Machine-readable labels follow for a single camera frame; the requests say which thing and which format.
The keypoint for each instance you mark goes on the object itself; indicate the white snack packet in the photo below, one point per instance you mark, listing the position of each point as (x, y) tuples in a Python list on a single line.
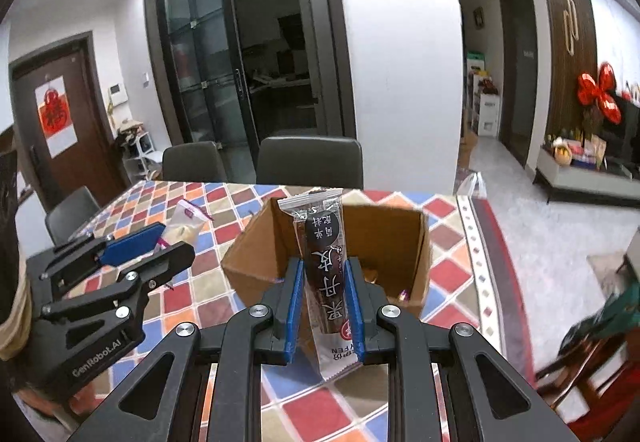
[(187, 222)]

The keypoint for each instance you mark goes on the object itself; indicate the cardboard box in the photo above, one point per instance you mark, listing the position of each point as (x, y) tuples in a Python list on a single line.
[(395, 232)]

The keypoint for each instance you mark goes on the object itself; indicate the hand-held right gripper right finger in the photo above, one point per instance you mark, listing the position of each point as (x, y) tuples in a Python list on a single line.
[(353, 307)]

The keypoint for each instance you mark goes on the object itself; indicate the red bow balloon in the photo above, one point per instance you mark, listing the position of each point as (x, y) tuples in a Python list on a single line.
[(597, 94)]

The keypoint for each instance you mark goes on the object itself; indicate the dark dining chair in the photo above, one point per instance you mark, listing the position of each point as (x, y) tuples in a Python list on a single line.
[(70, 217), (195, 162), (310, 162)]

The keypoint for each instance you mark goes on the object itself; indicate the small framed wall picture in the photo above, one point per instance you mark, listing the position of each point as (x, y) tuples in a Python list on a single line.
[(479, 17)]

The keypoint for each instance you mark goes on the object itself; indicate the person's left forearm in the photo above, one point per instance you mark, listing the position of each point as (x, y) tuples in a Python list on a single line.
[(15, 322)]

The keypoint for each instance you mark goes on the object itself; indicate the dark wooden door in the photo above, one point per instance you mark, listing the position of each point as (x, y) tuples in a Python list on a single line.
[(517, 72)]

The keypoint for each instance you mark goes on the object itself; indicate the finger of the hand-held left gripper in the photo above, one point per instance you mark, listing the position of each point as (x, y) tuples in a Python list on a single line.
[(160, 264), (130, 242)]

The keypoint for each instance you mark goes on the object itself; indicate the black sideboard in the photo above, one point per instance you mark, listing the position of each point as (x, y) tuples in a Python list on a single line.
[(625, 137)]

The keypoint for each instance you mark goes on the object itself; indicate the glass sliding door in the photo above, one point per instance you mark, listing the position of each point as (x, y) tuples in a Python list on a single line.
[(200, 62)]

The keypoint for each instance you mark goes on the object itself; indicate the white drawer unit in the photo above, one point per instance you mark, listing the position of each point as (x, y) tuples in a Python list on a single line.
[(484, 112)]

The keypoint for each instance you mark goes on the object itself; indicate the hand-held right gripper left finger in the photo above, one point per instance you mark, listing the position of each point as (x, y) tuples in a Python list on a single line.
[(295, 307)]

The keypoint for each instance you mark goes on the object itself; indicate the purple wrapped candy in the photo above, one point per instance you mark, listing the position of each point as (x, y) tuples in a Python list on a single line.
[(403, 295)]

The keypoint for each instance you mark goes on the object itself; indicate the white storage rack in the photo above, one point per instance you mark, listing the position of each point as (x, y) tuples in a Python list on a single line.
[(140, 152)]

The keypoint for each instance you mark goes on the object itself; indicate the low white bench cabinet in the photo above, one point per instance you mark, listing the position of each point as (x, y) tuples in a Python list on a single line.
[(580, 179)]

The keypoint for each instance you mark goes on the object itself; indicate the white intercom panel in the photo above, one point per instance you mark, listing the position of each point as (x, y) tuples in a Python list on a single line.
[(119, 95)]

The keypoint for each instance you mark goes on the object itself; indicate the dark brown snack stick packet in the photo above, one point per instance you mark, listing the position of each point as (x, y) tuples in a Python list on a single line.
[(325, 282)]

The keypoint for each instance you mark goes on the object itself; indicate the brown entry door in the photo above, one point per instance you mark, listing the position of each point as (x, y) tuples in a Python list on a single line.
[(85, 162)]

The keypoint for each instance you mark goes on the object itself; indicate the red and white door poster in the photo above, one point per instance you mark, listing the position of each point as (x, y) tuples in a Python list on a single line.
[(55, 117)]

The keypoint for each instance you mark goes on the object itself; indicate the green cushioned chair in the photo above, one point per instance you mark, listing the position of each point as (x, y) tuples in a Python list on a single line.
[(615, 317)]

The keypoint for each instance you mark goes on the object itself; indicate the white plastic bag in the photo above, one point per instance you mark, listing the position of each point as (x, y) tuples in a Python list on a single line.
[(470, 184)]

